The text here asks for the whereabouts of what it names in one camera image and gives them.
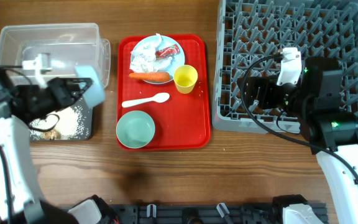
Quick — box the light blue bowl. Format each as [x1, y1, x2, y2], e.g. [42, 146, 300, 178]
[75, 65, 105, 108]

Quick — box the brown food scrap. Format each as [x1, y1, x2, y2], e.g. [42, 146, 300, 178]
[44, 129, 62, 140]

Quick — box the white napkin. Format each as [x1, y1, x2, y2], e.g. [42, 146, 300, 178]
[129, 34, 173, 73]

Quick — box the green bowl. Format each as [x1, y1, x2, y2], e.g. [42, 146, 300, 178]
[116, 110, 155, 149]

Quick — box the orange carrot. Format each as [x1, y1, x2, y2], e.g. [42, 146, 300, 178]
[129, 72, 171, 83]

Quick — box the yellow plastic cup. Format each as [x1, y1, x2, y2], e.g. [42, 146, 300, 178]
[173, 65, 198, 94]

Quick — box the white plastic spoon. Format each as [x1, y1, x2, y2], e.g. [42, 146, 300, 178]
[121, 93, 170, 108]

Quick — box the light blue plate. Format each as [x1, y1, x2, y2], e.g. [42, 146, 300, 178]
[130, 34, 185, 85]

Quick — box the red snack wrapper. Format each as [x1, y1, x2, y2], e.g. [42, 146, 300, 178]
[155, 44, 181, 59]

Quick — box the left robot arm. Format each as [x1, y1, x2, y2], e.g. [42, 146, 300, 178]
[0, 65, 105, 223]

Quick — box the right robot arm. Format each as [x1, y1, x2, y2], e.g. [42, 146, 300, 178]
[239, 54, 358, 223]

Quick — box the clear plastic waste bin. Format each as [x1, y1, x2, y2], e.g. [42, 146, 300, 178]
[0, 23, 111, 87]

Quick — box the black waste tray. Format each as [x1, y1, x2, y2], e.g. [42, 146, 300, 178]
[28, 96, 94, 141]

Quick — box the grey dishwasher rack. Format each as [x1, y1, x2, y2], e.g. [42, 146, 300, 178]
[212, 0, 358, 134]

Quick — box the red serving tray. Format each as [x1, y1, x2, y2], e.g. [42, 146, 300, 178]
[117, 34, 211, 151]

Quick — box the right black cable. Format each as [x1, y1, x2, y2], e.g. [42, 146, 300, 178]
[240, 53, 358, 224]

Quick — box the black cable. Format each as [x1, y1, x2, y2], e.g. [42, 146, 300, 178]
[240, 53, 358, 224]
[0, 64, 61, 224]

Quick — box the left black cable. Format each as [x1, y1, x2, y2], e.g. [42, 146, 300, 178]
[0, 64, 61, 224]

